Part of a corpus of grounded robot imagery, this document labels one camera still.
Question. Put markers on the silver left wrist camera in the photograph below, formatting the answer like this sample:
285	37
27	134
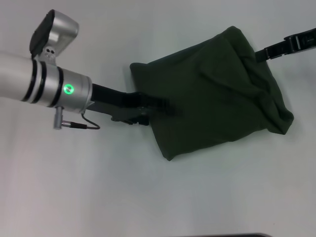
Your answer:
51	34

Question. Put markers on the silver connector plug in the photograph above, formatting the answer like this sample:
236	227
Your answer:
58	118

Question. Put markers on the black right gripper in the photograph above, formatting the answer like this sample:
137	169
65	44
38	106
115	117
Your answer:
304	40

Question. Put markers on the dark green FREE t-shirt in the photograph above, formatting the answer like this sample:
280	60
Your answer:
209	98

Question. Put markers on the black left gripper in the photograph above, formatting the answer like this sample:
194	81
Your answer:
113	101

